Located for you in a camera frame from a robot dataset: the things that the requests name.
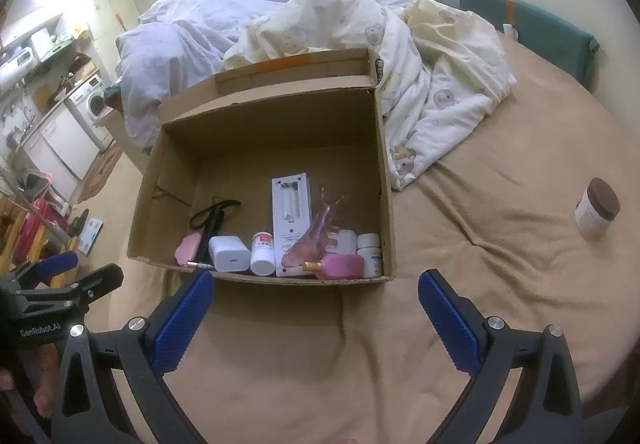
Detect white rectangular plastic device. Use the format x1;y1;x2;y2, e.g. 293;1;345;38
271;173;312;278

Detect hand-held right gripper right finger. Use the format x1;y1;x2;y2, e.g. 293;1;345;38
418;269;586;444

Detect white charger plug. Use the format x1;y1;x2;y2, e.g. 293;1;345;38
208;236;252;272

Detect white bottle with red label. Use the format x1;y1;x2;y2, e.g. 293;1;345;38
250;231;277;276

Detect wooden bedside cabinet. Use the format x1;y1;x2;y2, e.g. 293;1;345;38
92;107;151;165

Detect yellow wooden chair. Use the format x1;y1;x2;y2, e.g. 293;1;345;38
0;197;26;270

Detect person's left hand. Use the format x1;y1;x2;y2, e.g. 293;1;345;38
0;354;57;420

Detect cream printed duvet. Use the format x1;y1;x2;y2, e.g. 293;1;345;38
222;0;518;190

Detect brown floor rug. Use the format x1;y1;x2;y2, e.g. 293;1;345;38
77;144;123;202

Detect black shoe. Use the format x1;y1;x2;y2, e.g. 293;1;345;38
67;209;91;237

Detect bathroom scale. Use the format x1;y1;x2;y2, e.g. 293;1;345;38
77;218;105;256

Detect pink heart-shaped keychain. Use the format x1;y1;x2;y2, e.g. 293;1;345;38
175;233;202;266

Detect black flashlight with strap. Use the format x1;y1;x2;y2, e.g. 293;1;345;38
190;198;242;264

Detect green pillow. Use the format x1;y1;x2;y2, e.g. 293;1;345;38
459;0;600;90

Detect white pill bottle blue label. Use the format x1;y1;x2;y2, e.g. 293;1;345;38
356;233;383;279

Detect white washing machine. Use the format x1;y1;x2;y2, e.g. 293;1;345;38
67;74;113;145

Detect cardboard box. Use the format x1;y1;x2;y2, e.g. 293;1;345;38
126;48;397;282

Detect white kitchen cabinets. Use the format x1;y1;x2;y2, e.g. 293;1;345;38
20;109;101;182

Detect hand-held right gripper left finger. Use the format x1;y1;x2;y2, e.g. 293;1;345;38
50;269;216;444

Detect red bag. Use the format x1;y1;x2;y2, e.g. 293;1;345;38
12;197;56;265

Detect white jar with brown lid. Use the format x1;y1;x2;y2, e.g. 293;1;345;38
575;177;621;237

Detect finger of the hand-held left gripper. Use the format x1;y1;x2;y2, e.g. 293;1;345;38
17;264;124;320
0;251;79;292

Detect pink perfume bottle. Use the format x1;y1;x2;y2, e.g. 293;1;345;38
302;253;363;281

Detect pale blue duvet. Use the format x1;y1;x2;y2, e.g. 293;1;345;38
116;0;291;150

